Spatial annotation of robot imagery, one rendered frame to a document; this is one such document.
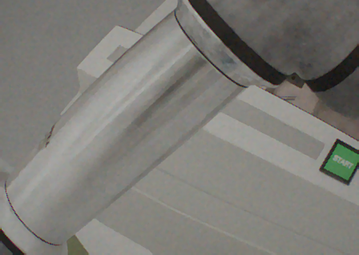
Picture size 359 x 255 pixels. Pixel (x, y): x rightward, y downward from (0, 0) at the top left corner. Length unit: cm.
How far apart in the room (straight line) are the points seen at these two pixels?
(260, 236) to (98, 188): 57
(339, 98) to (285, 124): 47
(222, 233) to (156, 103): 65
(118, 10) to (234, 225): 148
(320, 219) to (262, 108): 18
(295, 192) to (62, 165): 46
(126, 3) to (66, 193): 198
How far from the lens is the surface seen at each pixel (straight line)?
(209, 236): 137
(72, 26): 268
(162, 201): 138
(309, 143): 115
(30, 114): 248
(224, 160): 118
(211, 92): 70
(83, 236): 124
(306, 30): 67
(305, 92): 126
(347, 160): 112
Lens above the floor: 187
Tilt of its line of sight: 52 degrees down
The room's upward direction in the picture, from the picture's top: 6 degrees counter-clockwise
